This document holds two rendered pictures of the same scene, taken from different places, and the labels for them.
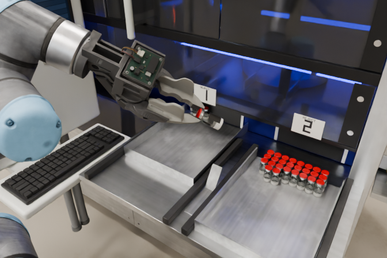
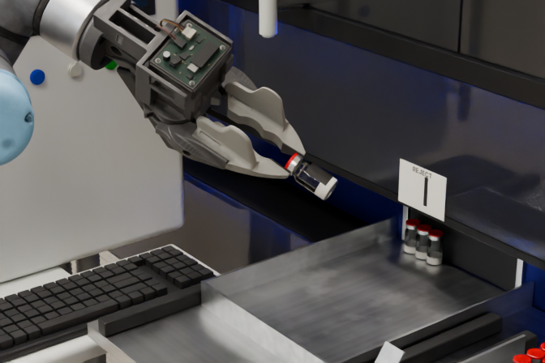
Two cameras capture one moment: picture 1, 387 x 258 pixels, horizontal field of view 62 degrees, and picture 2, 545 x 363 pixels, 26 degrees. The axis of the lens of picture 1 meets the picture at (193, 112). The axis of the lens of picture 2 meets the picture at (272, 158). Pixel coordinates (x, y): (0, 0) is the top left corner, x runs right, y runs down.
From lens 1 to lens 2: 0.55 m
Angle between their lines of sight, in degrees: 19
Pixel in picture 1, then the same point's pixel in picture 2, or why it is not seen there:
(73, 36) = not seen: outside the picture
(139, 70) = (178, 60)
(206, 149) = (401, 326)
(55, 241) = not seen: outside the picture
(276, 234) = not seen: outside the picture
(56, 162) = (50, 303)
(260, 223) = not seen: outside the picture
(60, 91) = (96, 145)
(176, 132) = (344, 279)
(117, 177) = (167, 342)
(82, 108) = (141, 199)
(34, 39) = not seen: outside the picture
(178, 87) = (259, 106)
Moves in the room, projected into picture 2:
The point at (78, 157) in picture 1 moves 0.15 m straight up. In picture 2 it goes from (101, 301) to (96, 203)
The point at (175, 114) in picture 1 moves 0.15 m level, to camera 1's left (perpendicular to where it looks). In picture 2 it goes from (240, 151) to (84, 133)
